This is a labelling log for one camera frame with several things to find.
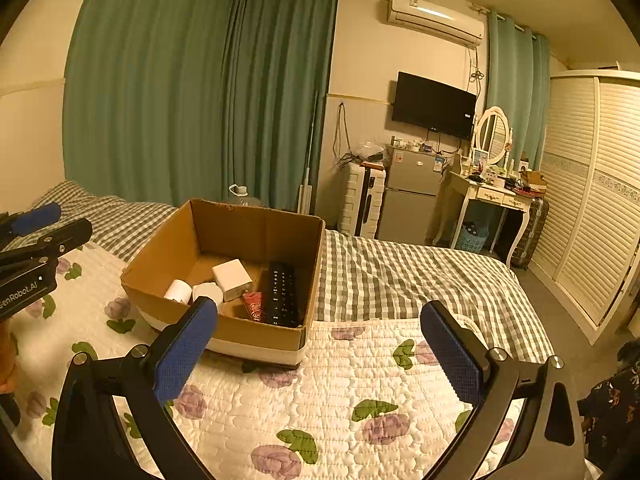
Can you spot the brown cardboard box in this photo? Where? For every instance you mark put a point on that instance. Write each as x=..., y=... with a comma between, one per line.
x=260, y=330

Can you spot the white mop with pole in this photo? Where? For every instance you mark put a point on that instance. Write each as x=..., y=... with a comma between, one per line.
x=305, y=200

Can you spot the narrow green window curtain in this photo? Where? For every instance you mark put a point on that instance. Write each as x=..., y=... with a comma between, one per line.
x=515, y=85

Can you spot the group of cosmetic items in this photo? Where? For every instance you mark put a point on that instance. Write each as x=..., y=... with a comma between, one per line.
x=500, y=177

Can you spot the group of small fridge-top items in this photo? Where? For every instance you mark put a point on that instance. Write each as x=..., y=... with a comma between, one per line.
x=415, y=145

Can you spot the white louvred wardrobe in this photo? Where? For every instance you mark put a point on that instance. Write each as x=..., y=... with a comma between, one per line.
x=585, y=200

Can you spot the small white container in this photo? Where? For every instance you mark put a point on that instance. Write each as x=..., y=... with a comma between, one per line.
x=206, y=291

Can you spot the dark floral clothing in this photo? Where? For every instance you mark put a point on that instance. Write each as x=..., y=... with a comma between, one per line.
x=610, y=410

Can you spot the blue woven basket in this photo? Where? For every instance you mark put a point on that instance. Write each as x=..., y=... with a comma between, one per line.
x=470, y=241

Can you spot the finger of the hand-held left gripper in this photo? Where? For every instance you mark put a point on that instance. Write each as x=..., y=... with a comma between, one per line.
x=37, y=217
x=70, y=236

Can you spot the person's left hand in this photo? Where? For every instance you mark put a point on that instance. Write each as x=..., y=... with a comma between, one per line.
x=7, y=377

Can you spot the white ribbed suitcase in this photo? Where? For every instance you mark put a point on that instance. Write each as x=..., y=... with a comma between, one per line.
x=357, y=200

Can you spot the green corner curtain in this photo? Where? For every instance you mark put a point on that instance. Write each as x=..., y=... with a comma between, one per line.
x=280, y=95

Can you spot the small white box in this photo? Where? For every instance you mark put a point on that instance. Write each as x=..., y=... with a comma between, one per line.
x=231, y=279

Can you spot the dark checked suitcase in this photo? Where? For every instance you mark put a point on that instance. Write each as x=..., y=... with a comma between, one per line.
x=534, y=232

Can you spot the white oval vanity mirror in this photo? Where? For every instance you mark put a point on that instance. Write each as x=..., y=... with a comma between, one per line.
x=492, y=135

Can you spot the green checked bedsheet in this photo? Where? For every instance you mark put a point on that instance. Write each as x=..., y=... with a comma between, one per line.
x=400, y=280

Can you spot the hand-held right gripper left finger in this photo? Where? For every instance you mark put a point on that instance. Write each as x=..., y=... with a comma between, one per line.
x=185, y=350

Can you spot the black remote control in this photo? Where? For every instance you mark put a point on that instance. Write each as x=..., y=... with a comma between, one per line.
x=282, y=292

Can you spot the white air conditioner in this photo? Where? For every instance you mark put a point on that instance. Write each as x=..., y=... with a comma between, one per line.
x=435, y=19

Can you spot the white dressing table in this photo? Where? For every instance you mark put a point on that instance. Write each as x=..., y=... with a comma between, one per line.
x=492, y=196

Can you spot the red patterned packet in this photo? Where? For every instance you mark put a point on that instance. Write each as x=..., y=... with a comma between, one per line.
x=254, y=306

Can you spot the wide green curtain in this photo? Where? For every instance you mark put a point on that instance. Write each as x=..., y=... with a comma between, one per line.
x=150, y=85

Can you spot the clear plastic bag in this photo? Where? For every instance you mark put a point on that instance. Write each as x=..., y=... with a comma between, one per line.
x=369, y=151

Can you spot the white round bottle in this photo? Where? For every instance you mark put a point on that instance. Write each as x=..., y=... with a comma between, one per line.
x=178, y=291

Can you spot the clear large water bottle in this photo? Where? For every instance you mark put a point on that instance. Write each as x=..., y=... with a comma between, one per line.
x=242, y=195

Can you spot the grey two-door fridge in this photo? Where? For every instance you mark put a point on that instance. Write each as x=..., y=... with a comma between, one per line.
x=407, y=200

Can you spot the black wall television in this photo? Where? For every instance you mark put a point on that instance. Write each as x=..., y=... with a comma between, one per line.
x=432, y=105

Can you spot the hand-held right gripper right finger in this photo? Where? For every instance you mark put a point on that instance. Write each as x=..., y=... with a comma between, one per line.
x=452, y=355

